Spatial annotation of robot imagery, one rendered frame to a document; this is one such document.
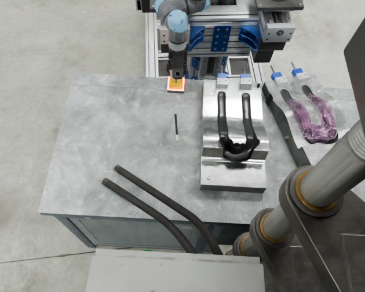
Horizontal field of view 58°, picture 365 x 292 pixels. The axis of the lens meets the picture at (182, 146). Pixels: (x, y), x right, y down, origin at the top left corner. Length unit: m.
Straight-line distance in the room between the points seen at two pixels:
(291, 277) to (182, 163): 0.74
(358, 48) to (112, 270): 0.48
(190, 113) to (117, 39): 1.60
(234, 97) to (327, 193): 1.01
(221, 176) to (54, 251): 1.24
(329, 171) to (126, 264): 0.36
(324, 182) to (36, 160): 2.14
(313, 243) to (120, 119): 1.11
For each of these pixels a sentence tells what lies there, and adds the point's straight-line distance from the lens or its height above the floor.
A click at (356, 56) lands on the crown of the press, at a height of 1.83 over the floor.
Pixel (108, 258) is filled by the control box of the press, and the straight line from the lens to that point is 0.61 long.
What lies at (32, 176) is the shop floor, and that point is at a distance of 2.42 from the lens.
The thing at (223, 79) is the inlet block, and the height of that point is 0.92.
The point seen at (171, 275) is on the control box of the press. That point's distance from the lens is 0.60.
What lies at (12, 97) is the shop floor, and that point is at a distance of 2.82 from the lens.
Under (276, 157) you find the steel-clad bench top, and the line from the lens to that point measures 1.48.
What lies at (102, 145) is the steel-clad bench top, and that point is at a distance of 1.46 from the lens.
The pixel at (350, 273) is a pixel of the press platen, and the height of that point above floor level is 1.54.
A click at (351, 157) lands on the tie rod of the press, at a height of 1.70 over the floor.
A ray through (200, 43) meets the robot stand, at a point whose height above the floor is 0.82.
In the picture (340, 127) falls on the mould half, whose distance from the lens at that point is 1.58.
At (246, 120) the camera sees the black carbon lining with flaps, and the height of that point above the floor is 0.88.
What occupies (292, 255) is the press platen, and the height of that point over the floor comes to 1.29.
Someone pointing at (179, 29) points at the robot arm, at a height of 1.16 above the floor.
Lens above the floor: 2.07
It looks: 62 degrees down
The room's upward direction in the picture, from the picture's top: 4 degrees clockwise
